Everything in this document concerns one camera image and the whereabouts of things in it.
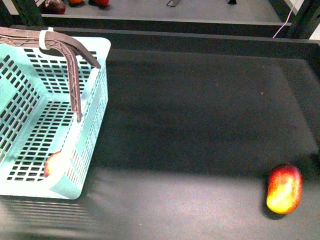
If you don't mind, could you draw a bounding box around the dark red apple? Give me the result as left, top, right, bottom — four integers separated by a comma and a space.
44, 0, 66, 15

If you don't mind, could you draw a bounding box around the red yellow mango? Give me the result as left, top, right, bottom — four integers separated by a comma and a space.
266, 163, 303, 215

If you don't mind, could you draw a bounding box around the orange red apple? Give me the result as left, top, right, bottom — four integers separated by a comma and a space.
68, 0, 84, 7

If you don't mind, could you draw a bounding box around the red yellow apple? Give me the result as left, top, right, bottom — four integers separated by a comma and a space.
43, 151, 62, 178

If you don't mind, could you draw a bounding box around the white cable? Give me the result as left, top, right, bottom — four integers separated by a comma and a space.
272, 0, 300, 39

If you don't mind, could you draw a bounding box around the black triangular divider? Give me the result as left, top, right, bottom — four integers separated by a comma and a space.
226, 0, 237, 5

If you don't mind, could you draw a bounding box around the black shelf post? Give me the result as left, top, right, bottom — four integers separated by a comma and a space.
286, 0, 320, 39

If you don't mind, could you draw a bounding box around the light blue plastic basket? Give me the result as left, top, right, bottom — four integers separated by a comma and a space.
0, 37, 111, 200

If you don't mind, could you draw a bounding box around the white zip tie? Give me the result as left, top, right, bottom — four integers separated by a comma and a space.
38, 27, 54, 50

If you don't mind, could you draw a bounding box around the red apple right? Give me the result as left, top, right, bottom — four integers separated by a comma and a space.
88, 0, 109, 8

